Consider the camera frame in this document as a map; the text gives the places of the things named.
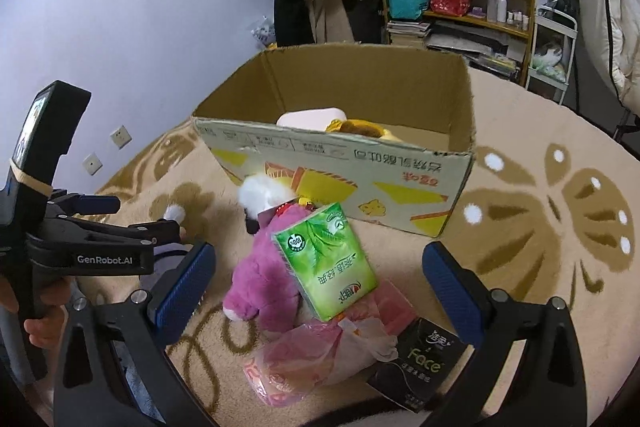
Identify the yellow plush toy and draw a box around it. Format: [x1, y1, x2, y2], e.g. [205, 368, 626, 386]
[324, 118, 402, 144]

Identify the pale pink soft pack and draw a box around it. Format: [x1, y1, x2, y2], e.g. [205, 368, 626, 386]
[276, 107, 348, 132]

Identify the person's left hand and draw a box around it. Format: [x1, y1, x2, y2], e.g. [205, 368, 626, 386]
[0, 278, 69, 350]

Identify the grey soft toy white tip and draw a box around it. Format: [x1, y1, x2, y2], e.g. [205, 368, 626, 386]
[150, 202, 202, 279]

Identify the row of small bottles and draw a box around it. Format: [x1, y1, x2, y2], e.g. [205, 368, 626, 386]
[507, 9, 531, 32]

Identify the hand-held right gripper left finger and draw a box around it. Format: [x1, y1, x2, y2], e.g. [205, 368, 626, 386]
[52, 239, 218, 427]

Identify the printed cardboard box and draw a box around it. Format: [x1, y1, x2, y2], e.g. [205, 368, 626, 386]
[192, 43, 477, 239]

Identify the black tissue pack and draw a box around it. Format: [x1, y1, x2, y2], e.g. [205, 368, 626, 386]
[366, 318, 469, 414]

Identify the pink plastic wrapped pack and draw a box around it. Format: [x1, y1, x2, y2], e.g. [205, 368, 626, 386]
[243, 279, 419, 409]

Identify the white metal cart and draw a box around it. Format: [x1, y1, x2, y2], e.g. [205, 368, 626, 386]
[524, 5, 579, 108]

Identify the pink plush toy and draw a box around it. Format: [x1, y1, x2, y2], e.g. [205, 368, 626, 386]
[222, 172, 322, 334]

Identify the small printed bag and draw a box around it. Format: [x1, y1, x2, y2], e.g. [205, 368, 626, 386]
[251, 14, 276, 48]

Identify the pile of papers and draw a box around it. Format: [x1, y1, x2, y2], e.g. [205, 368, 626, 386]
[426, 23, 522, 81]

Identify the black hanging garment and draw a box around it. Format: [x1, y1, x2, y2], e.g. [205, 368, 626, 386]
[274, 0, 315, 48]

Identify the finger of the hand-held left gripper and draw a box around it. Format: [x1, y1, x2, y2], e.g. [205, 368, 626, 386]
[64, 193, 121, 216]
[75, 218, 182, 253]

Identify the beige hanging garment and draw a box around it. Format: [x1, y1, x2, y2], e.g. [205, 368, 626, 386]
[301, 0, 352, 46]

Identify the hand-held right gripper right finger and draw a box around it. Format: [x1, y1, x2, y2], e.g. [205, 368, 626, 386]
[421, 241, 589, 427]

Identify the white hanging bedding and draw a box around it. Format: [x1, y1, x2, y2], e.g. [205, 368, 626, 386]
[559, 0, 640, 144]

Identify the stack of books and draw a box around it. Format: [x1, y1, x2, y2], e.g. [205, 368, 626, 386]
[385, 21, 432, 48]

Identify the green tissue pack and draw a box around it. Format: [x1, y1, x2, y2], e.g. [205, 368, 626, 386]
[271, 202, 379, 323]

